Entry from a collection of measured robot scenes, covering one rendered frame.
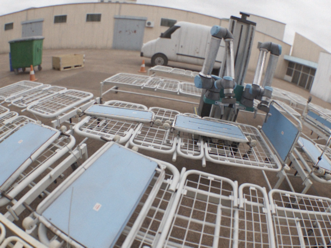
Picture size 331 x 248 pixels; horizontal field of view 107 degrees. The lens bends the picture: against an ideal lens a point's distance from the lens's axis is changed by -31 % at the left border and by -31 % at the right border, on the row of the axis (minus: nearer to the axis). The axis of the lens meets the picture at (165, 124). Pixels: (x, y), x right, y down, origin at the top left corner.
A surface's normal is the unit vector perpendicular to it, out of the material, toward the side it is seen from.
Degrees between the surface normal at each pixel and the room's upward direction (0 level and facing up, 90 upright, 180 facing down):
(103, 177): 8
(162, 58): 90
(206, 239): 0
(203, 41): 89
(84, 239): 8
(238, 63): 90
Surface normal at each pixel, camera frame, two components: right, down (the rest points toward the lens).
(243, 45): -0.08, 0.43
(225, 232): 0.14, -0.89
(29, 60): 0.20, 0.52
